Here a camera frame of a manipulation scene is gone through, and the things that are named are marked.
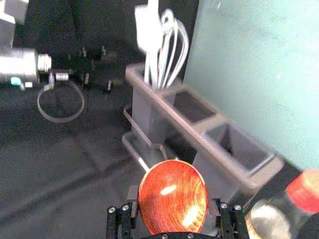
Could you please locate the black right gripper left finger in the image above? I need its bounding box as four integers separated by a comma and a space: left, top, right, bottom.
106, 185, 139, 239

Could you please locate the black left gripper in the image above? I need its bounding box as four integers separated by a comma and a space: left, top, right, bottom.
51, 46, 87, 84

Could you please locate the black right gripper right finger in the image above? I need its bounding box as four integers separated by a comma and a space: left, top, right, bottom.
208, 197, 250, 239

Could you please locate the red-brown wooden spoon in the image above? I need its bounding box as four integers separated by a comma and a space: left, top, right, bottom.
138, 159, 209, 236

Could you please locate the dark bottle with red cap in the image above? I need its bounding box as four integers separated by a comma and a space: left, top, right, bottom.
245, 167, 319, 239

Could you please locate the black table cloth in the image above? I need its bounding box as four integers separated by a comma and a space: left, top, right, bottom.
0, 0, 304, 239

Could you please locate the white spatula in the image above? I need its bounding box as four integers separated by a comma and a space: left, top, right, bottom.
134, 0, 163, 87

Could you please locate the grey three-compartment utensil holder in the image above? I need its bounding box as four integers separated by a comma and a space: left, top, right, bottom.
124, 63, 285, 203

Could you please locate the thin dark looped cable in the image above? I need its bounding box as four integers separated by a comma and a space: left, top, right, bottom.
37, 71, 85, 124

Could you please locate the white wire whisk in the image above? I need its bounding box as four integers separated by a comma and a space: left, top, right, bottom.
144, 8, 190, 90

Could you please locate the plain pale wall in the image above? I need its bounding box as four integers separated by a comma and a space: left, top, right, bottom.
183, 0, 319, 172

